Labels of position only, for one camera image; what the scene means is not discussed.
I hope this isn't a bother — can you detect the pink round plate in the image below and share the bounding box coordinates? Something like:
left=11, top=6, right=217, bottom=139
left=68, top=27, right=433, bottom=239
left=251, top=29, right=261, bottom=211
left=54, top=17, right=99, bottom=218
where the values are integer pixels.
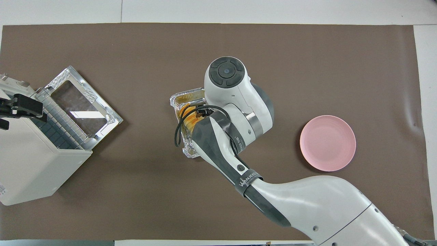
left=300, top=115, right=356, bottom=172

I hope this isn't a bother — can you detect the orange spiral bread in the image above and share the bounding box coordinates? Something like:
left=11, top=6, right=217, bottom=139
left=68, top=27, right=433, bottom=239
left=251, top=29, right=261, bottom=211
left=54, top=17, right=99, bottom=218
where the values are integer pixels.
left=179, top=104, right=198, bottom=135

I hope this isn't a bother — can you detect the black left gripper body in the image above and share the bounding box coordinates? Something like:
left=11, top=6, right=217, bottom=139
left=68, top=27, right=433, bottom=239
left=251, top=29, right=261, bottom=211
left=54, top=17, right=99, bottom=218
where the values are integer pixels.
left=0, top=95, right=44, bottom=119

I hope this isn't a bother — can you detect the glass oven door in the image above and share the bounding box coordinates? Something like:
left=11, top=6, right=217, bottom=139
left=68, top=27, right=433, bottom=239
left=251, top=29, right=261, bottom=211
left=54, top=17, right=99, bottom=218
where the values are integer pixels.
left=44, top=66, right=123, bottom=151

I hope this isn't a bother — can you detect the aluminium foil tray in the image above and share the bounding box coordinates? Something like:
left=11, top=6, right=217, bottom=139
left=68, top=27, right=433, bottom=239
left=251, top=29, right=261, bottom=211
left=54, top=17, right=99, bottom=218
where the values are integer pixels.
left=170, top=88, right=207, bottom=159

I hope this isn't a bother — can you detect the white toaster oven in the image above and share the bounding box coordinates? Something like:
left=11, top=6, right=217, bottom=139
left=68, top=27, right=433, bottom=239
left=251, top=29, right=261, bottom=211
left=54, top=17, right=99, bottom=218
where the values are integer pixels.
left=0, top=73, right=93, bottom=206

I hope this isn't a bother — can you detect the brown table mat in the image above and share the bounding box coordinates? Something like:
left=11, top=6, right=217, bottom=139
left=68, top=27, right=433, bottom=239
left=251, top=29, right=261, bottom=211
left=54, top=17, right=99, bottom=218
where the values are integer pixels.
left=0, top=23, right=436, bottom=241

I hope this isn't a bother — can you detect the metal wire oven rack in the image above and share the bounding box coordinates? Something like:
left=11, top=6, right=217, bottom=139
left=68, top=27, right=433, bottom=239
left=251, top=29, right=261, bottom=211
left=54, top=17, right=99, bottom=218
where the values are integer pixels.
left=32, top=90, right=93, bottom=151

